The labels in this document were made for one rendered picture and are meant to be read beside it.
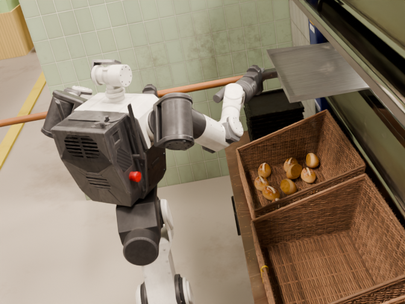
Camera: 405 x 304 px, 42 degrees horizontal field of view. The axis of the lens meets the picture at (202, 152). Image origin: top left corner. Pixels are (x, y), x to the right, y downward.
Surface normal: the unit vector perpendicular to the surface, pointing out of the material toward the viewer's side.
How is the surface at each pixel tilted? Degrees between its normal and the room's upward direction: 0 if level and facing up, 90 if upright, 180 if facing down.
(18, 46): 90
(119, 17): 90
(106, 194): 104
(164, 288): 60
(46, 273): 0
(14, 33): 90
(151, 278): 74
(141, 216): 44
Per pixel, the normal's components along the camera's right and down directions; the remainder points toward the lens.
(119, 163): 0.88, 0.07
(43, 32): 0.05, 0.48
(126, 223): -0.09, -0.28
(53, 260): -0.17, -0.86
